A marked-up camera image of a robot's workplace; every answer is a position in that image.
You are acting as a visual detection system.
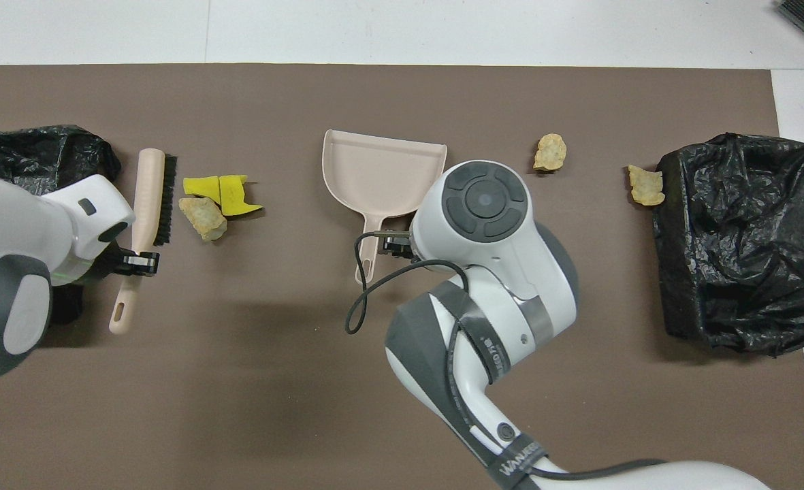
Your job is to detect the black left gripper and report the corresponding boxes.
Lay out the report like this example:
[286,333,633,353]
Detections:
[92,245,161,281]

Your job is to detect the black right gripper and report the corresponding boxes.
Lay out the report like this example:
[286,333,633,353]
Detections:
[382,235,420,261]

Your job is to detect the beige hand brush black bristles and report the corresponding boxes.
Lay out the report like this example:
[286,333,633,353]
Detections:
[108,148,178,336]

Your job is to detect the tan layered foam chunk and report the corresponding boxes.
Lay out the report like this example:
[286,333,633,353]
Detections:
[178,197,228,242]

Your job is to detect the beige plastic dustpan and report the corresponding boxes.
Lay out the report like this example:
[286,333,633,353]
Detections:
[322,129,448,285]

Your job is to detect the yellow sponge piece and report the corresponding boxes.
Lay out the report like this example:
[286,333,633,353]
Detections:
[183,176,223,206]
[219,174,265,218]

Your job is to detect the pale yellow foam chunk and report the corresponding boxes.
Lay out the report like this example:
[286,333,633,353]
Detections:
[533,133,568,172]
[628,165,666,207]

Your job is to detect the black bag lined bin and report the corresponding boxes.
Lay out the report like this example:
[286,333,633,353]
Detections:
[0,125,122,327]
[652,133,804,358]

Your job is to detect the brown paper table mat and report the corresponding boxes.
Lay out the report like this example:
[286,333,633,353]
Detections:
[0,63,804,490]

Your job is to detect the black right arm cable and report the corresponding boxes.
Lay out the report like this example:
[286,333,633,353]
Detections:
[345,231,668,490]

